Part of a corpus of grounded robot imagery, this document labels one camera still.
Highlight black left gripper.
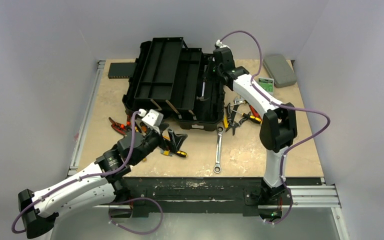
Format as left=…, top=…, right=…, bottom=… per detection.
left=130, top=122, right=186, bottom=165

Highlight black plastic toolbox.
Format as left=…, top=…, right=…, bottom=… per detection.
left=121, top=37, right=225, bottom=132

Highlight steel claw hammer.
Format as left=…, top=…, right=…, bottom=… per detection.
left=196, top=79, right=212, bottom=102

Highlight black yellow phillips screwdriver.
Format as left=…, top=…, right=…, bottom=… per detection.
left=160, top=149, right=188, bottom=158

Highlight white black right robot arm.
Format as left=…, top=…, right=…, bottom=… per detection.
left=205, top=46, right=298, bottom=204

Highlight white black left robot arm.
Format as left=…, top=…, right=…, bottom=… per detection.
left=11, top=123, right=188, bottom=239

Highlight black yellow long screwdriver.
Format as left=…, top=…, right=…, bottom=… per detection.
left=230, top=98, right=246, bottom=107

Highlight black multi pliers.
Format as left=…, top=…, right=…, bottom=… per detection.
left=225, top=103, right=248, bottom=136

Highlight silver ratchet wrench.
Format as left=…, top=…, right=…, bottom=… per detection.
left=213, top=126, right=225, bottom=174

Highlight green white bit box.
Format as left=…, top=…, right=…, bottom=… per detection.
left=258, top=77, right=274, bottom=96

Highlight grey plastic case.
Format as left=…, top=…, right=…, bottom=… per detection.
left=263, top=54, right=298, bottom=88

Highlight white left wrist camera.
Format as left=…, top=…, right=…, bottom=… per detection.
left=138, top=108, right=164, bottom=135

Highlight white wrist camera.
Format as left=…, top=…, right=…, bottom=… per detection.
left=214, top=39, right=226, bottom=49
left=138, top=108, right=164, bottom=135

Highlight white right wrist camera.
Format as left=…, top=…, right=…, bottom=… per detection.
left=214, top=39, right=226, bottom=49

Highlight red black wire stripper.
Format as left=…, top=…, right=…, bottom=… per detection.
left=108, top=117, right=132, bottom=136

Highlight yellow handled screwdriver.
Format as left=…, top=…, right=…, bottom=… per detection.
left=222, top=115, right=229, bottom=130

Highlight red handled adjustable wrench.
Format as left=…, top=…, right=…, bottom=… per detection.
left=249, top=105, right=261, bottom=119

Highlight black network switch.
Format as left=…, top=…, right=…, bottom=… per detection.
left=107, top=62, right=137, bottom=79

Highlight aluminium frame rail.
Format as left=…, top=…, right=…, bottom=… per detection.
left=66, top=59, right=106, bottom=178

